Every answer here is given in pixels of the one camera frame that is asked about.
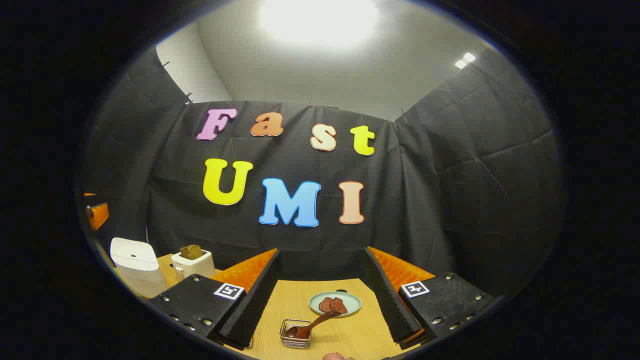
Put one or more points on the large ceiling light panel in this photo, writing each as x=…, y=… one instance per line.
x=320, y=20

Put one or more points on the brown wooden spoon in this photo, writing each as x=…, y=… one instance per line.
x=315, y=322

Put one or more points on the white rice cooker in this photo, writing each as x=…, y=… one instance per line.
x=137, y=270

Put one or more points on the white toaster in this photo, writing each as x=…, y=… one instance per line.
x=197, y=267

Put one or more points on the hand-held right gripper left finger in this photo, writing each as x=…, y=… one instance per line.
x=250, y=305

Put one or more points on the brown toast slice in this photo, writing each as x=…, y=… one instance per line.
x=191, y=251

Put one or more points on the brown meat slice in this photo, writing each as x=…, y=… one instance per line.
x=325, y=305
x=340, y=305

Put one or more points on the light green plate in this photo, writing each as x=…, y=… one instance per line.
x=353, y=302

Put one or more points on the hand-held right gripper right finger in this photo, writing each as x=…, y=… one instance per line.
x=390, y=305

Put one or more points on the small ceiling light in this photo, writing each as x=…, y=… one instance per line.
x=465, y=60

